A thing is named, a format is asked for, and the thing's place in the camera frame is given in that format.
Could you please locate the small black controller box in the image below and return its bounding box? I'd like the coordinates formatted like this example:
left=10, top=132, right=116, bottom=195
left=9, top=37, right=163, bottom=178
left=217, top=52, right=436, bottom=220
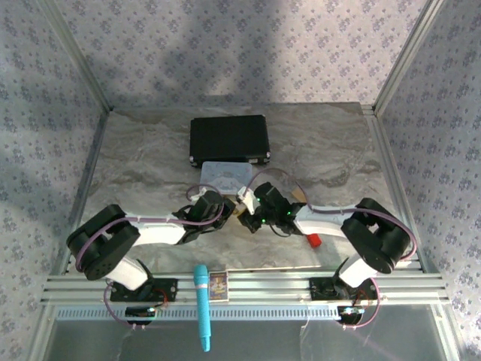
left=337, top=305, right=365, bottom=326
left=125, top=306, right=157, bottom=326

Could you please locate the thin red wire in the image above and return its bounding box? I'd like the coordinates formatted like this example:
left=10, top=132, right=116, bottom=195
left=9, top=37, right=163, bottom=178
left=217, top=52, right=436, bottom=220
left=151, top=287, right=171, bottom=310
left=352, top=289, right=371, bottom=308

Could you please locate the aluminium side rail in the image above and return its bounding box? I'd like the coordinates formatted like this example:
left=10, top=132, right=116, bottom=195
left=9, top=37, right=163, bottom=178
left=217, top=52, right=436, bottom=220
left=52, top=108, right=110, bottom=274
left=360, top=104, right=428, bottom=272

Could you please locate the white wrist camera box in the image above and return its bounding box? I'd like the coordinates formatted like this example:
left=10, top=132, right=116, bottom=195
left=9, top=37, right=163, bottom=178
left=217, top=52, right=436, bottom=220
left=235, top=187, right=257, bottom=216
left=189, top=185, right=210, bottom=202

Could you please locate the red block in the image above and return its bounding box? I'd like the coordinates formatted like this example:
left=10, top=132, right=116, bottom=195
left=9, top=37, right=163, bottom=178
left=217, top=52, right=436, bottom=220
left=304, top=232, right=324, bottom=250

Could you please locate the pastel cartoon tin box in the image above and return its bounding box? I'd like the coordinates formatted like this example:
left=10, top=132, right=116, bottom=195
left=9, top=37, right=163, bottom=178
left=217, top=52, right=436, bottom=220
left=200, top=161, right=254, bottom=198

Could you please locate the aluminium front rail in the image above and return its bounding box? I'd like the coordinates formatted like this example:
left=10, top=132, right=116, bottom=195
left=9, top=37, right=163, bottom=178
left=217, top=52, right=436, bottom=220
left=40, top=267, right=450, bottom=306

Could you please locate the aluminium frame post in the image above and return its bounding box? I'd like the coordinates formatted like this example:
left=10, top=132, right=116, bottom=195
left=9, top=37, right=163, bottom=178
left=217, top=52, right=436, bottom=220
left=373, top=0, right=445, bottom=116
left=37, top=0, right=114, bottom=113

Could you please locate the black hard case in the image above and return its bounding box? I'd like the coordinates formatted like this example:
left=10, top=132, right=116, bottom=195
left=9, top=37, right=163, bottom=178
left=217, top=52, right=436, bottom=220
left=189, top=114, right=272, bottom=168

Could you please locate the grey slotted cable duct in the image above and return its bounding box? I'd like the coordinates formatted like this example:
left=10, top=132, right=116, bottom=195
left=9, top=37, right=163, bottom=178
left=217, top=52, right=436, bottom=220
left=54, top=304, right=377, bottom=321

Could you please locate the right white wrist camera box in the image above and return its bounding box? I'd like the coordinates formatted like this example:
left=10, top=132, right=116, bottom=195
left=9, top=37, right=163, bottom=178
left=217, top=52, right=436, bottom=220
left=235, top=187, right=257, bottom=216

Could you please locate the blue toy microphone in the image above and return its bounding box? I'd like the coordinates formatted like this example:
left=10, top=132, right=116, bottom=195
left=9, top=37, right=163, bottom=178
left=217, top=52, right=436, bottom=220
left=192, top=264, right=213, bottom=353

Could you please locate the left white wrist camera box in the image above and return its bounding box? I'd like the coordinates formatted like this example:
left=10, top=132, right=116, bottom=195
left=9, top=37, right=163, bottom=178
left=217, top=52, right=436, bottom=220
left=189, top=185, right=210, bottom=202

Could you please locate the small picture card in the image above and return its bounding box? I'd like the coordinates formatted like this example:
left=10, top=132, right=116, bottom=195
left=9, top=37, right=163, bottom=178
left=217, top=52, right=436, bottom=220
left=208, top=271, right=231, bottom=303

